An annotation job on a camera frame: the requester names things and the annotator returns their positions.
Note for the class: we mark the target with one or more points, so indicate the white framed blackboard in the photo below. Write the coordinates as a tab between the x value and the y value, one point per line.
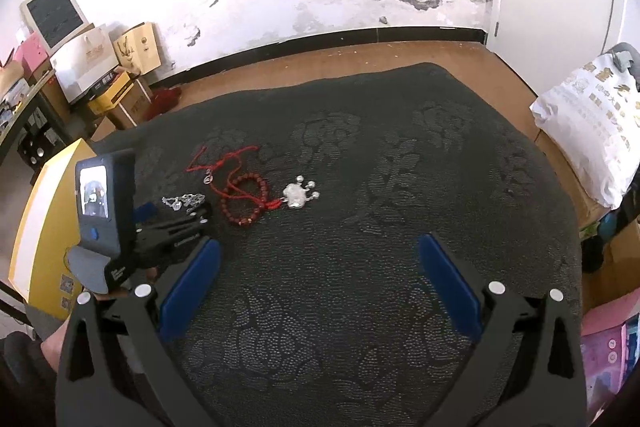
52	14

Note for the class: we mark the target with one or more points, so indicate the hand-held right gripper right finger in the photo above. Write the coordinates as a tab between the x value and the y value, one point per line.
450	289

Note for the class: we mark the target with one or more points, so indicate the black shelf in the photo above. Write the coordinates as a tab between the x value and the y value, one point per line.
30	127

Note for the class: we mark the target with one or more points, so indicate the yellow and black box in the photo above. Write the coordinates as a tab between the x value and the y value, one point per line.
112	92

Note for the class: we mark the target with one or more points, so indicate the large cardboard box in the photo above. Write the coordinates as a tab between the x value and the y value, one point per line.
617	262

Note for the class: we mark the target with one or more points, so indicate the pink printed box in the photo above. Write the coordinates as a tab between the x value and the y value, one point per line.
610	352

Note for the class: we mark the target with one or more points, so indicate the dark patterned blanket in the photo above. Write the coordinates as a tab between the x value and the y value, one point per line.
375	207

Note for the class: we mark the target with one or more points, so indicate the person's left forearm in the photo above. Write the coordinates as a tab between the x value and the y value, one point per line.
52	347

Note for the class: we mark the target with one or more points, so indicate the white printed plastic bag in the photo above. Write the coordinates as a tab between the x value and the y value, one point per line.
590	127

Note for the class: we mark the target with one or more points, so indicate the red cloth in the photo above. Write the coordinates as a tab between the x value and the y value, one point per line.
167	98

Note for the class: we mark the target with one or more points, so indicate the white gift bag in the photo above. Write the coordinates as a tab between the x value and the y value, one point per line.
85	64

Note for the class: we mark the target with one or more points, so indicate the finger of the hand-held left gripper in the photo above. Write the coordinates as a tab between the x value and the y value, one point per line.
167	249
172	223

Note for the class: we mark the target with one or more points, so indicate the brown cardboard box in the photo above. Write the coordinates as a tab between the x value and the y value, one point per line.
132	104

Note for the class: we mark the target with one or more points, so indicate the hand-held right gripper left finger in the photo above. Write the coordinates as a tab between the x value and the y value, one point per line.
192	289

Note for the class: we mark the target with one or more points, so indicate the grey cloth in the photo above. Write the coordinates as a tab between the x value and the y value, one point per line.
625	56

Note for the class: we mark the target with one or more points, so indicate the beige paper bag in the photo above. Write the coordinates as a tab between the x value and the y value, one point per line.
137	48

